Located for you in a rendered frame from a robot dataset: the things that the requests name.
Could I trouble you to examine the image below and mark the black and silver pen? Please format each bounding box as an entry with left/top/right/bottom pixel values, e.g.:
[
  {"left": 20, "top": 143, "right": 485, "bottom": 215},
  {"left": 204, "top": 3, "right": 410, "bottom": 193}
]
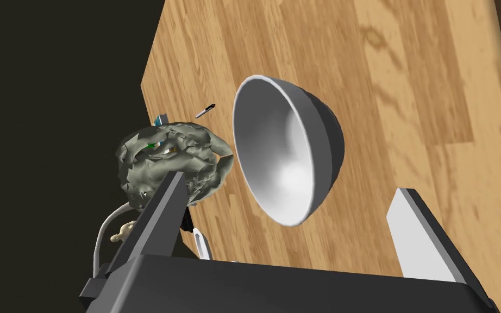
[{"left": 194, "top": 103, "right": 216, "bottom": 120}]

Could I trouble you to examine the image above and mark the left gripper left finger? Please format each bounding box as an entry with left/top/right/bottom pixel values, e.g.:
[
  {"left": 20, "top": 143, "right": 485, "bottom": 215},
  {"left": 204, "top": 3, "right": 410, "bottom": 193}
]
[{"left": 105, "top": 171, "right": 189, "bottom": 276}]

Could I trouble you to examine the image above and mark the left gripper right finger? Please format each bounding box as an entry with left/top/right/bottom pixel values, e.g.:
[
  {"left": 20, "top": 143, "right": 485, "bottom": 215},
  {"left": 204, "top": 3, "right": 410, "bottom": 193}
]
[{"left": 385, "top": 187, "right": 481, "bottom": 286}]

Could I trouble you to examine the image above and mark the grey-green crumpled cloth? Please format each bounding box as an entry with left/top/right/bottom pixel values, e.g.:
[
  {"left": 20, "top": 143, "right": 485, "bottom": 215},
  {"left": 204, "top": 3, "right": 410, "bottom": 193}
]
[{"left": 115, "top": 121, "right": 235, "bottom": 214}]

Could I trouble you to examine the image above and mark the wooden table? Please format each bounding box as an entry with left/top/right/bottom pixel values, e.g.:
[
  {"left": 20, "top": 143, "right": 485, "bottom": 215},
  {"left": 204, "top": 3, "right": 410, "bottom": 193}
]
[{"left": 140, "top": 0, "right": 501, "bottom": 313}]

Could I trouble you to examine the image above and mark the white utensil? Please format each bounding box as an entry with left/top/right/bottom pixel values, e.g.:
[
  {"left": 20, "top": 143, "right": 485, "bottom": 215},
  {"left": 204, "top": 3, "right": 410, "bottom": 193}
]
[{"left": 192, "top": 228, "right": 212, "bottom": 261}]

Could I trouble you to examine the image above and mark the grey bowl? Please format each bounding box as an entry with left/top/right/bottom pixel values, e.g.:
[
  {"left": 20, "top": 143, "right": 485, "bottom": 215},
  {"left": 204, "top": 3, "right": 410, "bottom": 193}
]
[{"left": 232, "top": 74, "right": 346, "bottom": 228}]

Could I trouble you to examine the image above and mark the beige knotted rope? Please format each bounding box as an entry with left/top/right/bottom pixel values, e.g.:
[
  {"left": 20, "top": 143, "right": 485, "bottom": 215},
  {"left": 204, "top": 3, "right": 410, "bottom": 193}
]
[{"left": 110, "top": 221, "right": 137, "bottom": 243}]

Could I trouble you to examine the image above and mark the white curved cable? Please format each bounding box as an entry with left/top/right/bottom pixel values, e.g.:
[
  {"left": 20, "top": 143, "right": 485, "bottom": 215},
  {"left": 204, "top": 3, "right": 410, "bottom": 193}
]
[{"left": 92, "top": 202, "right": 135, "bottom": 279}]

